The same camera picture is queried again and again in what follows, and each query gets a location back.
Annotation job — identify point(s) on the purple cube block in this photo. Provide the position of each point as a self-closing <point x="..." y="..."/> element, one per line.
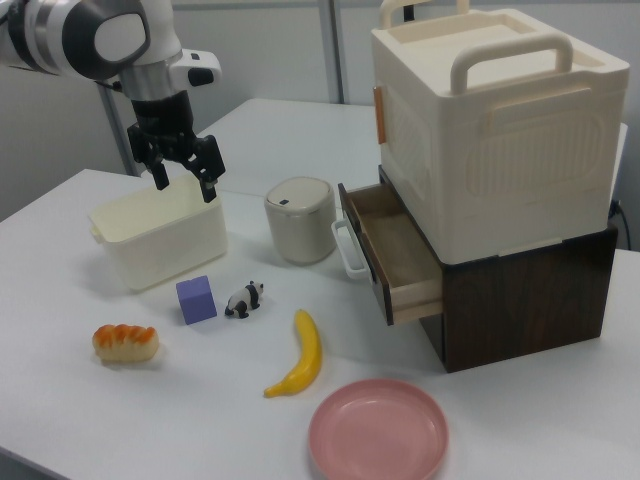
<point x="196" y="302"/>

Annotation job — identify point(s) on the beige small trash can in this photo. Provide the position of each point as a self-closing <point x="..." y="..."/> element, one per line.
<point x="300" y="225"/>

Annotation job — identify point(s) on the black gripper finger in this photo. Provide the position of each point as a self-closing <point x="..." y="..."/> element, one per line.
<point x="157" y="165"/>
<point x="210" y="162"/>

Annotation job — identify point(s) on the dark brown wooden base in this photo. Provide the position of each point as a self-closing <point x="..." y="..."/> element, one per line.
<point x="400" y="260"/>

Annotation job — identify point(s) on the dark wooden drawer cabinet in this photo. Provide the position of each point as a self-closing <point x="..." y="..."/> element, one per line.
<point x="525" y="300"/>

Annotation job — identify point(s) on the black stand pole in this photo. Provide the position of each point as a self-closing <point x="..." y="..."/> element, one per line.
<point x="408" y="10"/>

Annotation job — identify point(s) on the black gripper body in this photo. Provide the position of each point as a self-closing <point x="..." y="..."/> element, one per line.
<point x="162" y="117"/>

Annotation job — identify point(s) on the yellow toy banana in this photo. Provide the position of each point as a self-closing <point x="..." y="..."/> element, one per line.
<point x="306" y="350"/>

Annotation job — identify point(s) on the toy bread with orange topping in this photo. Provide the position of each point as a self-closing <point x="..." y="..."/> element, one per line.
<point x="125" y="345"/>

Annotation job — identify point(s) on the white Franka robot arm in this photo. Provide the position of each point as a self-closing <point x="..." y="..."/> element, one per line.
<point x="75" y="35"/>

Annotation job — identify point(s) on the toy panda figure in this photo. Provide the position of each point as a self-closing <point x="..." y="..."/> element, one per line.
<point x="243" y="301"/>

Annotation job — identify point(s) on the cream plastic box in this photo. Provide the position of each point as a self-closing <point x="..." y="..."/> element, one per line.
<point x="160" y="245"/>

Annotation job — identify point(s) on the pink plastic plate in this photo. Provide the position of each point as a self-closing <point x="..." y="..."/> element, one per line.
<point x="377" y="430"/>

